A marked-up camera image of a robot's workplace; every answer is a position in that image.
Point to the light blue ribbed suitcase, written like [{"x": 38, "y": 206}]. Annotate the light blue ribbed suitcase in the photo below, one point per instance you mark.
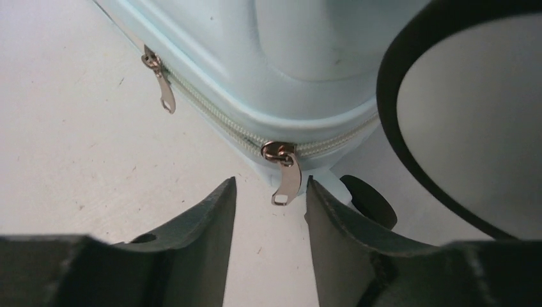
[{"x": 455, "y": 86}]

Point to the silver zipper pull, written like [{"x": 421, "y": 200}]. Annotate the silver zipper pull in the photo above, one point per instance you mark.
[
  {"x": 152, "y": 61},
  {"x": 284, "y": 155}
]

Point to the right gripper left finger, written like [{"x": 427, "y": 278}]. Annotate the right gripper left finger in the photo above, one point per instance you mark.
[{"x": 183, "y": 262}]

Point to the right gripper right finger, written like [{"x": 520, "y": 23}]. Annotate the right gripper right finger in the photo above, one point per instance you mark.
[{"x": 359, "y": 261}]

